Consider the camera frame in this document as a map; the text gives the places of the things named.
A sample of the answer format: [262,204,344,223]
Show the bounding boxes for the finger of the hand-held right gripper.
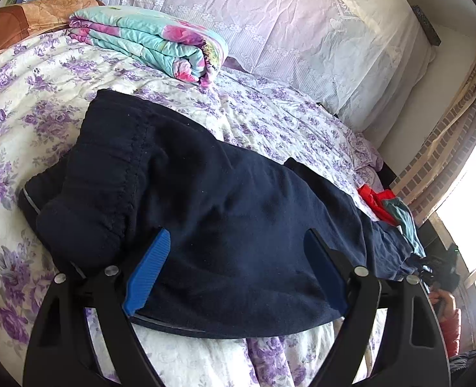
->
[407,261,434,287]

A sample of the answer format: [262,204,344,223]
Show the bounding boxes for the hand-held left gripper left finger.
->
[22,228,171,387]

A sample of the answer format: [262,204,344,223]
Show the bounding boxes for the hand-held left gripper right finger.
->
[304,228,452,387]

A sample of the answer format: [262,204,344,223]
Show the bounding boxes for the dark navy pants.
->
[18,89,428,340]

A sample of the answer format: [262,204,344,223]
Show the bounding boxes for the person's right forearm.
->
[438,307,463,359]

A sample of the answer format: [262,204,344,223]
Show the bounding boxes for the person's right hand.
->
[428,289,457,320]

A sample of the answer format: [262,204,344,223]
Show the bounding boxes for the teal grey cloth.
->
[382,197,427,259]

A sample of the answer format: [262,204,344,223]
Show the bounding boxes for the lavender floral pillow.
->
[348,131,384,172]

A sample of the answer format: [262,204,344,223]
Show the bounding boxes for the brick pattern curtain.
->
[390,34,476,228]

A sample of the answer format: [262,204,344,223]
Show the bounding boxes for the folded floral quilt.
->
[68,5,229,88]

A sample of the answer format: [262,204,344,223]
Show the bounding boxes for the white lace pillow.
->
[66,0,438,134]

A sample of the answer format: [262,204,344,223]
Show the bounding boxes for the orange brown pillow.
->
[0,0,103,58]

